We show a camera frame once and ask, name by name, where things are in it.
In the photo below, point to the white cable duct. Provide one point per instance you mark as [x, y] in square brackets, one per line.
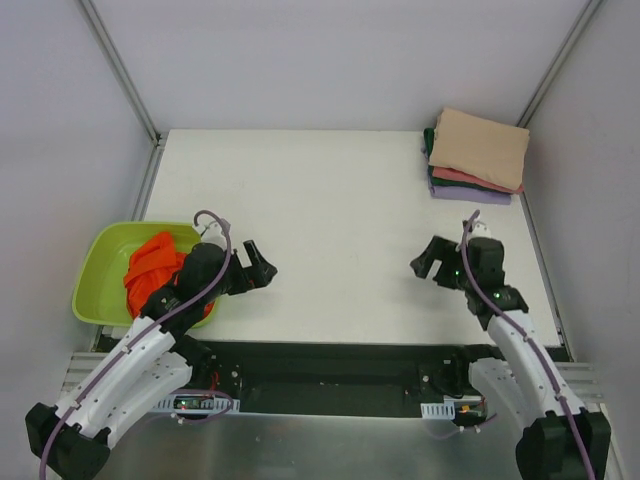
[201, 404]
[438, 411]

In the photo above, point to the left white cable duct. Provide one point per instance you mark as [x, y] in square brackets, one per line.
[201, 404]

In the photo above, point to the right white cable duct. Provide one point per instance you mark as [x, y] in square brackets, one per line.
[438, 411]

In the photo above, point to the right aluminium frame post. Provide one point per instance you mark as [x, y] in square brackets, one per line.
[584, 19]

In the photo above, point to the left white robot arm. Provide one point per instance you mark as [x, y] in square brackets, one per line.
[155, 358]

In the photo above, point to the left aluminium frame post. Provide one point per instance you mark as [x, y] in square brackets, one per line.
[118, 68]

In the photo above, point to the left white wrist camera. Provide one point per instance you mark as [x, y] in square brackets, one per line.
[213, 232]

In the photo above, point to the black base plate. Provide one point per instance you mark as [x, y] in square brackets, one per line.
[359, 380]

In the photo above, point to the aluminium frame post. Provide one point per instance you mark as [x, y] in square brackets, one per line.
[118, 68]
[584, 19]

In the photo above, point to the folded lavender t shirt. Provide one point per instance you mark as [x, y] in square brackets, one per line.
[460, 193]

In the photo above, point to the green plastic basin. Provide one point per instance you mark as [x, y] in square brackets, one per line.
[99, 296]

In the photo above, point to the folded red t shirt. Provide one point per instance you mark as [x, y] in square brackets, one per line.
[458, 176]

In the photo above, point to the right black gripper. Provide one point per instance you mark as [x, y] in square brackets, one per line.
[442, 265]

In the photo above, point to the beige t shirt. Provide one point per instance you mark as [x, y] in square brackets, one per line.
[488, 150]

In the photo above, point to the folded dark green t shirt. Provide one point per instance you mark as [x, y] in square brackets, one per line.
[429, 138]

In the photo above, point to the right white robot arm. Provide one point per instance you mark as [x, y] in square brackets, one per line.
[556, 436]

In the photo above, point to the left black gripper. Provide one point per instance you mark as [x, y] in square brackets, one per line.
[245, 276]

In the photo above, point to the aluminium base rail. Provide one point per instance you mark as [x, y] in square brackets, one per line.
[580, 377]

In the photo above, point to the orange t shirt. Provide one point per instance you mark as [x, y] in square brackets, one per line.
[150, 267]

